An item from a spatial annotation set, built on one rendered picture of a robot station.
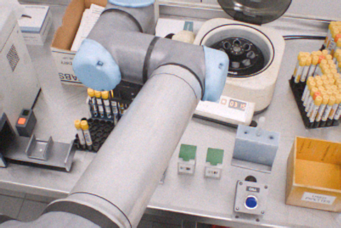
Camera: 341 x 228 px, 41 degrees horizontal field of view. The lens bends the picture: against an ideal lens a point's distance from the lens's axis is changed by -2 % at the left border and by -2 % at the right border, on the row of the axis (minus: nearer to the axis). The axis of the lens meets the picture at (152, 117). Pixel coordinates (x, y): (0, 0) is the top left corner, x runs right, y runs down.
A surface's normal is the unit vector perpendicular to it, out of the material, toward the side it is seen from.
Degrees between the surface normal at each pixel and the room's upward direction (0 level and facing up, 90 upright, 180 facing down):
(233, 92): 90
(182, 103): 48
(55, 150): 0
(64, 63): 90
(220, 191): 0
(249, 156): 90
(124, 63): 62
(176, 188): 0
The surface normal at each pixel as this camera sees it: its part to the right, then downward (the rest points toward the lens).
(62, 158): -0.04, -0.59
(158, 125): 0.47, -0.57
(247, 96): -0.35, 0.76
